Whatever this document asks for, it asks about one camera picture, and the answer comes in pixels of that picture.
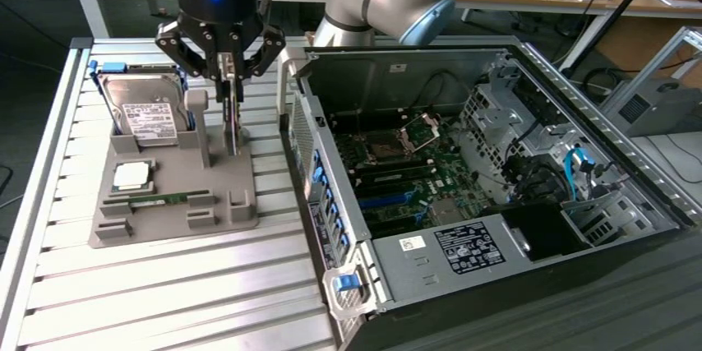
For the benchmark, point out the graphics card with metal bracket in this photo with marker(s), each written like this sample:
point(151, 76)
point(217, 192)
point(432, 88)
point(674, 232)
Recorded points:
point(233, 121)

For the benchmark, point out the blue plastic disk carrier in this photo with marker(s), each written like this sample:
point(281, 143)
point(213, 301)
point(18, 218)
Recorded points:
point(113, 67)

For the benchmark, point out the open black PC case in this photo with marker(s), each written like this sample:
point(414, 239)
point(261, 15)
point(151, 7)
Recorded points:
point(341, 79)

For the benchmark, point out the silver hard disk white label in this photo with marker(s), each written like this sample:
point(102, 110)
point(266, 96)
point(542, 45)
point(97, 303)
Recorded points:
point(149, 116)

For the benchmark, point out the white case label sticker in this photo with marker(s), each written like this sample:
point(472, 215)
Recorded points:
point(398, 68)

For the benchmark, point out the black RAM slot bank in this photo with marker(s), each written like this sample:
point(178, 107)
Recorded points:
point(368, 121)
point(390, 176)

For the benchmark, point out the silver CPU chip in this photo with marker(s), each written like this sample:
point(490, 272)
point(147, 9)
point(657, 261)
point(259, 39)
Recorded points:
point(131, 174)

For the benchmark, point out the blue slot retainer strip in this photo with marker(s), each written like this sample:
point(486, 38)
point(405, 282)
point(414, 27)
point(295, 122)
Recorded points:
point(317, 174)

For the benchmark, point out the metal socket cover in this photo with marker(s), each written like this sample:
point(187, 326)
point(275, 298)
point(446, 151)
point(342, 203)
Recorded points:
point(420, 133)

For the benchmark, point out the green RAM stick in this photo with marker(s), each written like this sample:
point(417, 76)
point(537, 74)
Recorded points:
point(159, 199)

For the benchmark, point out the green motherboard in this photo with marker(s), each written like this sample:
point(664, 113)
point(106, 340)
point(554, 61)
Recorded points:
point(438, 162)

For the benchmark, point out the grey plastic parts rack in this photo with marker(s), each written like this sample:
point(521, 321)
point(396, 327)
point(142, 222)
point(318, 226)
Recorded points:
point(165, 223)

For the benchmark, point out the blue expansion slot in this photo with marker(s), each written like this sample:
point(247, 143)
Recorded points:
point(384, 201)

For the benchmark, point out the perforated metal drive cage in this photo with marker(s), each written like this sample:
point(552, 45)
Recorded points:
point(494, 121)

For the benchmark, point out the grey chipset heatsink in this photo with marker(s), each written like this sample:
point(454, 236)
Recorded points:
point(448, 211)

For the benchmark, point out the blue case latch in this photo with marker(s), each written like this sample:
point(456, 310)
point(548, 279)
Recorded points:
point(346, 283)

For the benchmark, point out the grey power supply unit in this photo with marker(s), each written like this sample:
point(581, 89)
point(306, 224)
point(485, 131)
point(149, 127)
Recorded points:
point(417, 269)

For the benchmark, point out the black tripod pole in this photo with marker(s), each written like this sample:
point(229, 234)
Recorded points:
point(613, 18)

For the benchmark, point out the grey computer tower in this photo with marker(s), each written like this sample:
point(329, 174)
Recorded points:
point(658, 112)

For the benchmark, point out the grey metal disk bay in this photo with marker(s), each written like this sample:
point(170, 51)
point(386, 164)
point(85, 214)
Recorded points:
point(614, 219)

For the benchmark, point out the aluminium profile frame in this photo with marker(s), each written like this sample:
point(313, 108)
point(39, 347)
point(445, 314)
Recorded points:
point(666, 55)

